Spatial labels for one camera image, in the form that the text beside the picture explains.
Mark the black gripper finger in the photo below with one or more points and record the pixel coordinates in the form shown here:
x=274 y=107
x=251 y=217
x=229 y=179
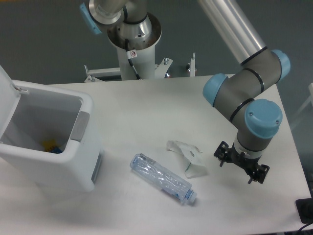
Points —
x=223 y=153
x=257 y=173

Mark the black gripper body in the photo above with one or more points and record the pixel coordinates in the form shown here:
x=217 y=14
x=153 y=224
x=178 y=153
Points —
x=241 y=160

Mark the crushed clear plastic bottle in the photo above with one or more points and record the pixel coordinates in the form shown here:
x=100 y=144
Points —
x=163 y=178

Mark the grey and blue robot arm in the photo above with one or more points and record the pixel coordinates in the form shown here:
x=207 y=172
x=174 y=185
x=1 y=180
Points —
x=236 y=97

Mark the yellow and blue trash item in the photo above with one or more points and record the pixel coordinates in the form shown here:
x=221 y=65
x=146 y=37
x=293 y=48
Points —
x=51 y=146

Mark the white plastic trash can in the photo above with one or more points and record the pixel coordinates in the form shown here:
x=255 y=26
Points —
x=31 y=113

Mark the black device at table edge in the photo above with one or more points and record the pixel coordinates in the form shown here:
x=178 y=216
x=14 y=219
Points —
x=305 y=210

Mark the white frame at right edge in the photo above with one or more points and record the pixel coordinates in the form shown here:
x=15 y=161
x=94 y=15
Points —
x=299 y=115

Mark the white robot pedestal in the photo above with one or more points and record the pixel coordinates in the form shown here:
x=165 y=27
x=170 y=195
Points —
x=135 y=45

